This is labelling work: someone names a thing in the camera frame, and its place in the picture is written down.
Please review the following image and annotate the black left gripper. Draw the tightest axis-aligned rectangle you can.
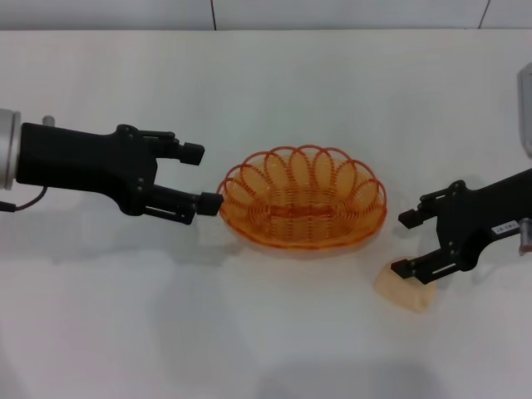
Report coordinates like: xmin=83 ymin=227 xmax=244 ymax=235
xmin=15 ymin=122 xmax=221 ymax=226

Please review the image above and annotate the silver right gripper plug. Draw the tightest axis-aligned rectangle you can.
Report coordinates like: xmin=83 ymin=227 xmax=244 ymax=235
xmin=518 ymin=219 xmax=532 ymax=255

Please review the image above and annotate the orange woven wire basket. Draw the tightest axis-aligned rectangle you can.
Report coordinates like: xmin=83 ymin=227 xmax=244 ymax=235
xmin=218 ymin=144 xmax=388 ymax=250

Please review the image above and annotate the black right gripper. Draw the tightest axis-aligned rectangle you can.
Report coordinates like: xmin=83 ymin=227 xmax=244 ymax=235
xmin=390 ymin=167 xmax=532 ymax=286

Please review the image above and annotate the tan bread roll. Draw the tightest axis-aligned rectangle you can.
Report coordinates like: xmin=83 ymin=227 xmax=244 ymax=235
xmin=373 ymin=257 xmax=437 ymax=315

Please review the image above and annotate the thin dark left gripper cable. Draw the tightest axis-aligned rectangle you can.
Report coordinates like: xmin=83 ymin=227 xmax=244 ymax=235
xmin=0 ymin=186 xmax=47 ymax=213

